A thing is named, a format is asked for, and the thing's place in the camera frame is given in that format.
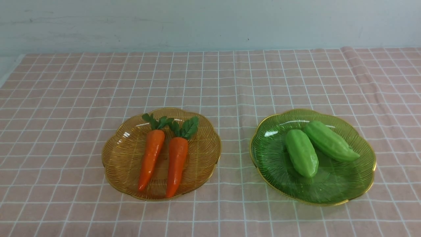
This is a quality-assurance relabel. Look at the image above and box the amber glass plate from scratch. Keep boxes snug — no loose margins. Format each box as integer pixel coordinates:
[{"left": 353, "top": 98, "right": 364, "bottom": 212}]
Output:
[{"left": 102, "top": 108, "right": 221, "bottom": 201}]

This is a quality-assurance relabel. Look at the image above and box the pink checked tablecloth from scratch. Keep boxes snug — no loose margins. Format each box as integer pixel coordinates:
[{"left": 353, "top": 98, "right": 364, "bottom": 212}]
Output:
[{"left": 0, "top": 47, "right": 421, "bottom": 237}]

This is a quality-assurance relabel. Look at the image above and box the green toy bitter gourd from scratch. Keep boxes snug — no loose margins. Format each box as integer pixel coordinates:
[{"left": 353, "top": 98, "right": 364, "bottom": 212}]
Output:
[{"left": 285, "top": 129, "right": 319, "bottom": 178}]

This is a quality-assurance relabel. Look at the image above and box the orange toy carrot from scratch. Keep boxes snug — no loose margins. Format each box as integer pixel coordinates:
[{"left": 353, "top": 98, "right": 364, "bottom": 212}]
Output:
[
  {"left": 165, "top": 117, "right": 199, "bottom": 198},
  {"left": 138, "top": 114, "right": 174, "bottom": 192}
]

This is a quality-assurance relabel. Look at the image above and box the green glass plate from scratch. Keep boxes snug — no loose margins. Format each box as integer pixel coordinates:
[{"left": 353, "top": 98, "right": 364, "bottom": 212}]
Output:
[{"left": 249, "top": 109, "right": 376, "bottom": 206}]

